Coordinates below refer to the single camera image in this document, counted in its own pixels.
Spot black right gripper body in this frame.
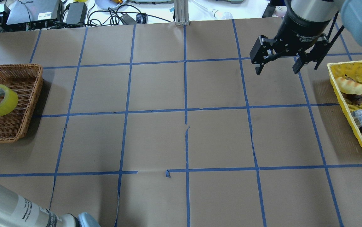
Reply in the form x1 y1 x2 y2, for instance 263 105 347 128
250 9 334 70

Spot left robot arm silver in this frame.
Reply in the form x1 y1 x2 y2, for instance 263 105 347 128
0 84 99 227

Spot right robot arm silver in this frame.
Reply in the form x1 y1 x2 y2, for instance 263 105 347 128
250 0 362 75

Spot brown wicker basket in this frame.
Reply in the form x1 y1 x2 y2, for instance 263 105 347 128
0 64 43 143

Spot toy bread loaf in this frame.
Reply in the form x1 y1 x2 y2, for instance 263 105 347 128
335 77 362 95

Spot brown dried lump toy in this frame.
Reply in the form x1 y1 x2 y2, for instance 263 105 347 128
347 94 362 106

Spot black computer box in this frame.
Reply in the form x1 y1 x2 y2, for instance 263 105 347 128
0 0 65 32

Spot black power adapter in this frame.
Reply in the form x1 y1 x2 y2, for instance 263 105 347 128
119 14 138 25

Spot blue plate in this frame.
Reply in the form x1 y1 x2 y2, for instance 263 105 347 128
95 0 128 10

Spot aluminium frame post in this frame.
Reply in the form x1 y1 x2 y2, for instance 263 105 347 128
174 0 190 26

